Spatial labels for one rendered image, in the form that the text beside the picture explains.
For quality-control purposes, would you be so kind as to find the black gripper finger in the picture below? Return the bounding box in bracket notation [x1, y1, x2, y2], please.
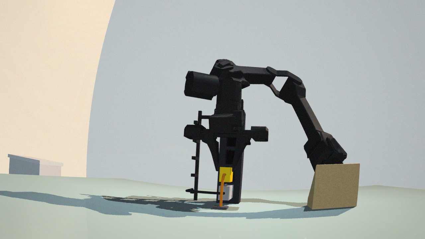
[202, 139, 219, 171]
[232, 140, 251, 172]

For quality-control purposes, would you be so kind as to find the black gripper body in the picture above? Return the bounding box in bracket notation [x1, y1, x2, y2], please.
[184, 100, 269, 142]

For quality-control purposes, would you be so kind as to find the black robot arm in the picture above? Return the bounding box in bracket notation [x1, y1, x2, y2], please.
[184, 59, 347, 172]

